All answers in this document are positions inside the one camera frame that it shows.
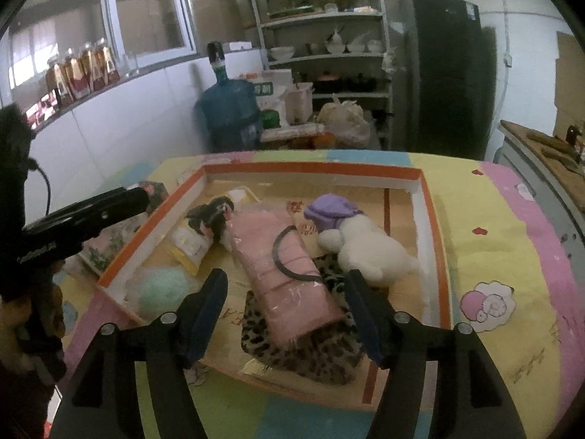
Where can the black water pump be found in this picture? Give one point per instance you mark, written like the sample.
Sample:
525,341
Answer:
215,57

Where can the white metal shelf rack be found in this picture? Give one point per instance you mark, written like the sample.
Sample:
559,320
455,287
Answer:
320,16

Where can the pastel patchwork printed quilt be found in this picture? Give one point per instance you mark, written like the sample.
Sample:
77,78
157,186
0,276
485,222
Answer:
480,238

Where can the wide white bowl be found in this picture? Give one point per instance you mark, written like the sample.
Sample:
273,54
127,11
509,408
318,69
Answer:
282,52

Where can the shallow cardboard box orange rim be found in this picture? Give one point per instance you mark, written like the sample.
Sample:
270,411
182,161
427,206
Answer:
274,192

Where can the kitchen cleaver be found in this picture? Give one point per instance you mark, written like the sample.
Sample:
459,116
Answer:
560,156
548,139

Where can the leopard print cloth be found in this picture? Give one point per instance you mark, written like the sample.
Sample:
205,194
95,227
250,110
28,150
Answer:
301,356

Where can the pot with red lid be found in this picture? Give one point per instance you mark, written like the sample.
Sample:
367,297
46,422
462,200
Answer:
327,81

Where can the blue water jug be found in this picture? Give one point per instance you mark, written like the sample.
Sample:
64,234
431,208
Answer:
228,109

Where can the wooden cutting board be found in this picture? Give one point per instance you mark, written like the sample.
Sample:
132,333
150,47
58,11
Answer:
525,146

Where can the black-haired small doll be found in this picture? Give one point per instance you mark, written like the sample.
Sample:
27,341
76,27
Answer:
210,217

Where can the cardboard sheet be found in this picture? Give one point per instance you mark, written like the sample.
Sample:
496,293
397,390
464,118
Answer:
571,77

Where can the sliding aluminium window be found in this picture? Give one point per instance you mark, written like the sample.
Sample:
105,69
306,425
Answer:
146,13

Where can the white plastic container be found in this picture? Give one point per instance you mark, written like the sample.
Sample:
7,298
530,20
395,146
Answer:
299,103

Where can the kitchen counter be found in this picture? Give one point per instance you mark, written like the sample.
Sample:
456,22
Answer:
530,183

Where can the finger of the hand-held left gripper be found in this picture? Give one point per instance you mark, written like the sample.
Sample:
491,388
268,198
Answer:
109,210

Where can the pale mesh bath pouf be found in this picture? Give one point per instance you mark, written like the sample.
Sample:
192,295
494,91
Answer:
160,292

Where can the clear plastic bag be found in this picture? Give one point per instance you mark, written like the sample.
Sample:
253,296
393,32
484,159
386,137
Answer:
345,123

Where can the white plush toy purple hat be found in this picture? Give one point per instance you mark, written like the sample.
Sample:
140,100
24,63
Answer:
365,247

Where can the person's left hand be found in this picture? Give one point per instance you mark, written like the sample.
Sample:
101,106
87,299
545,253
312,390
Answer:
48,304

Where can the white sack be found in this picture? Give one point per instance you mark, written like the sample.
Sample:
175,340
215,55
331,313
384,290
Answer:
274,87

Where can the dark refrigerator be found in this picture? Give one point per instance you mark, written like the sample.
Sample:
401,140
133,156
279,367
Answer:
448,77

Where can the yellow white packet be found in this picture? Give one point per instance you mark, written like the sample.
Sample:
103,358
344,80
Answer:
187,242

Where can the pink towel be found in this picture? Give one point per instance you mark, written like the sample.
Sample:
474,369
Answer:
292,311

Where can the black hair band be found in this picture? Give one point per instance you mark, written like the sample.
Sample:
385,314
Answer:
274,251

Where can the wall power outlet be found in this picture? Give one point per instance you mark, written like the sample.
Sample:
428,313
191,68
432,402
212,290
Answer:
507,60

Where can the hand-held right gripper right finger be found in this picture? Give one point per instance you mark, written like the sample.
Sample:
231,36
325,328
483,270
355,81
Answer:
365,320

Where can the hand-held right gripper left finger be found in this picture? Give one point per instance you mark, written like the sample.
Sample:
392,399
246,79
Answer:
205,320

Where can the small white bowl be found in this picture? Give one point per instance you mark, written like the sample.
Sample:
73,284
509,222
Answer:
375,45

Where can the clear drinking glass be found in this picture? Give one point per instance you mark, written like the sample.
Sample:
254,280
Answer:
130,64

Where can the white bowl with spoon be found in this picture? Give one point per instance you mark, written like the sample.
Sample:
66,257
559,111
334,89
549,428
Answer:
335,46

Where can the black pot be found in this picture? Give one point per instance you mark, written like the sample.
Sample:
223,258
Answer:
362,83

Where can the floral tissue pack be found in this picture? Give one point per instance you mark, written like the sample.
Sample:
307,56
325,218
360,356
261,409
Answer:
107,247

